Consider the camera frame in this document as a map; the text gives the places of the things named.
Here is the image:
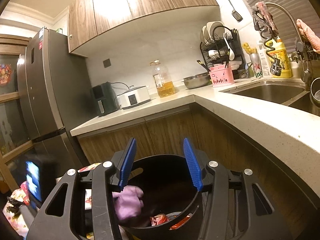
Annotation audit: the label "pink utensil holder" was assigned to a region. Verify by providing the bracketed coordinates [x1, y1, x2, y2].
[209, 64, 234, 87]

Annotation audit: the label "grey refrigerator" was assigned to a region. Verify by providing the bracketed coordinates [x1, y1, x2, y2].
[17, 27, 96, 173]

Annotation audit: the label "white rice cooker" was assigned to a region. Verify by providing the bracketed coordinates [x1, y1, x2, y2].
[117, 86, 151, 109]

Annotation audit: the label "wooden upper cabinet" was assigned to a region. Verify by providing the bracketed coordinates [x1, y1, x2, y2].
[67, 0, 219, 54]

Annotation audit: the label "steel cup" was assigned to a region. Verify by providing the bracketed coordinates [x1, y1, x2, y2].
[310, 77, 320, 107]

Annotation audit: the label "wooden lower cabinet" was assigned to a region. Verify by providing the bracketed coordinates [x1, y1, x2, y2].
[78, 103, 319, 239]

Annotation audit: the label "window blinds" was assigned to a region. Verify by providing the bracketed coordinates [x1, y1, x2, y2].
[245, 0, 319, 52]

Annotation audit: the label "black air fryer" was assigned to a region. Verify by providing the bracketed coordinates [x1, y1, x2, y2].
[92, 82, 118, 117]

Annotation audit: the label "yellow detergent bottle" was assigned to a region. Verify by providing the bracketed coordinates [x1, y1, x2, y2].
[265, 37, 292, 78]

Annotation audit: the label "steel sink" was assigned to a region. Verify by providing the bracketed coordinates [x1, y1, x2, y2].
[222, 80, 319, 116]

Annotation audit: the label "wall socket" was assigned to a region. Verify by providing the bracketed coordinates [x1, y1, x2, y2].
[103, 59, 111, 68]

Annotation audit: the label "black trash bin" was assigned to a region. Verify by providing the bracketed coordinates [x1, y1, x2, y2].
[121, 154, 203, 239]

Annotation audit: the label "pink cloth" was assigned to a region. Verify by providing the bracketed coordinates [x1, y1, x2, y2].
[296, 19, 320, 54]

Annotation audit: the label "wooden cabinet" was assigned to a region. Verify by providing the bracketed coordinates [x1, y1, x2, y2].
[78, 103, 319, 239]
[67, 0, 219, 54]

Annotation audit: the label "beer can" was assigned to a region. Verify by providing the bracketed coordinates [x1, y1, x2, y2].
[249, 53, 263, 78]

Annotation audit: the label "black dish rack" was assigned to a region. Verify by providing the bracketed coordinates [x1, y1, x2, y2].
[200, 21, 245, 79]

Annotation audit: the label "red white plastic wrapper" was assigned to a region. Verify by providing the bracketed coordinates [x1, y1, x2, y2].
[150, 212, 181, 226]

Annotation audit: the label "wooden framed glass door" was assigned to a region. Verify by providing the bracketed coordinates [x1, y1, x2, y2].
[1, 34, 33, 191]

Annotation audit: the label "hanging spatula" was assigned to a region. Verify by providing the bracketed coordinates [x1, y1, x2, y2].
[227, 0, 243, 22]

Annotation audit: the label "cooking oil bottle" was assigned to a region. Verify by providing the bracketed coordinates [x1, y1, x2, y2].
[150, 60, 175, 98]

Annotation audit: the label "stainless steel bowl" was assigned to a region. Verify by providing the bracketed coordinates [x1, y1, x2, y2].
[183, 72, 212, 89]

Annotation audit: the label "steel kitchen faucet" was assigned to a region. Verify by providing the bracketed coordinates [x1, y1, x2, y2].
[252, 1, 313, 87]

